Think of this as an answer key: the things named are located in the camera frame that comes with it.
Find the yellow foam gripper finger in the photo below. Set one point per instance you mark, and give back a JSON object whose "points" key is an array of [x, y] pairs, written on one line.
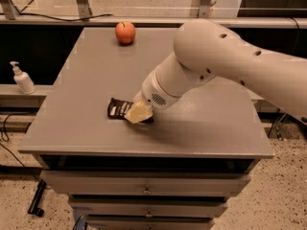
{"points": [[139, 112]]}

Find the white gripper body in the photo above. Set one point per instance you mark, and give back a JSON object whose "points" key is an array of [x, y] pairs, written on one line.
{"points": [[153, 95]]}

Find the black rxbar chocolate wrapper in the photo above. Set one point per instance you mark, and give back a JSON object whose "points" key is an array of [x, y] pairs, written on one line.
{"points": [[118, 108]]}

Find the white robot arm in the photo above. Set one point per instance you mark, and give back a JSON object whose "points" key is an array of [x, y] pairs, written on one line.
{"points": [[204, 50]]}

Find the red apple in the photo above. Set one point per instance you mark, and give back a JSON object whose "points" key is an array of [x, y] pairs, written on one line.
{"points": [[125, 32]]}

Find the grey drawer cabinet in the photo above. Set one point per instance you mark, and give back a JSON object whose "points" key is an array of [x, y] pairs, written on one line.
{"points": [[212, 129]]}

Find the top grey drawer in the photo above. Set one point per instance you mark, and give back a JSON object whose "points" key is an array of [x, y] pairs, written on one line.
{"points": [[146, 183]]}

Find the grey drawer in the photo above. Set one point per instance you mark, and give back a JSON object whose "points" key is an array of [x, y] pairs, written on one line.
{"points": [[146, 183], [137, 223], [149, 207]]}

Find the middle grey drawer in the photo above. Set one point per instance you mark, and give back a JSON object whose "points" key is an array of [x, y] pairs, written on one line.
{"points": [[149, 207]]}

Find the white pump lotion bottle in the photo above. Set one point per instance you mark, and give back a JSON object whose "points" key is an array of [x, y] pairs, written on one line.
{"points": [[22, 79]]}

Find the bottom grey drawer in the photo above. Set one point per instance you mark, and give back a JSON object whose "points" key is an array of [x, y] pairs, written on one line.
{"points": [[137, 223]]}

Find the black clamp tool on floor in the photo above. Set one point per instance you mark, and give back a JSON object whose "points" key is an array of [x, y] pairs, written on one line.
{"points": [[34, 208]]}

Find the metal window frame rail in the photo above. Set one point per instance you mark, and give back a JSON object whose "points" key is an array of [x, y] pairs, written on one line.
{"points": [[153, 11]]}

